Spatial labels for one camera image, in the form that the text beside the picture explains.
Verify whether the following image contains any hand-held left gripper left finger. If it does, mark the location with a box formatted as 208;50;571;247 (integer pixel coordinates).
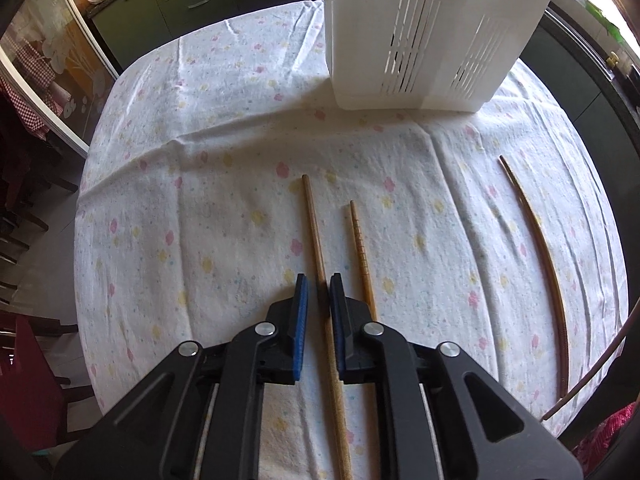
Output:
55;273;312;480

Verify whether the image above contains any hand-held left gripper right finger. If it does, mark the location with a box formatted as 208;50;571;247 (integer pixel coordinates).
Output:
328;273;584;480

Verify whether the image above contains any light wooden chopstick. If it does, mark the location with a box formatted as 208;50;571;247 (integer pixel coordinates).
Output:
301;174;352;480
498;154;569;399

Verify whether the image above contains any white plastic utensil holder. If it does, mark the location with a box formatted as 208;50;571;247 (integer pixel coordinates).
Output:
321;0;562;114

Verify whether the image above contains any carved wooden chopstick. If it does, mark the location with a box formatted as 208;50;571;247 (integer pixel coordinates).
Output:
348;200;379;322

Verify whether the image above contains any floral white tablecloth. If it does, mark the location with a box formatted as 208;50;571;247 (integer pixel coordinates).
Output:
73;0;632;480

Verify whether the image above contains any red chair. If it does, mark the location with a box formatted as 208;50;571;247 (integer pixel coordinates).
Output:
0;310;97;463

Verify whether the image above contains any pink patterned clothing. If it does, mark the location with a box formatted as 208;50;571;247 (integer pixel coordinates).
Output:
574;402;640;472

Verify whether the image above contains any dark wooden chair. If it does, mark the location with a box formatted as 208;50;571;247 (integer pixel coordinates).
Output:
0;94;81;313

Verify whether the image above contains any decorated sliding glass door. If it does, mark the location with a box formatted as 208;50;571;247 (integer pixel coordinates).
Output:
0;0;122;159

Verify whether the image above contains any red checked apron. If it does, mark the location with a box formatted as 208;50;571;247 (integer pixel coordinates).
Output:
0;39;57;139

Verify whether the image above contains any green plastic container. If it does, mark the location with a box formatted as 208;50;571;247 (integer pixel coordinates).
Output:
584;0;622;42

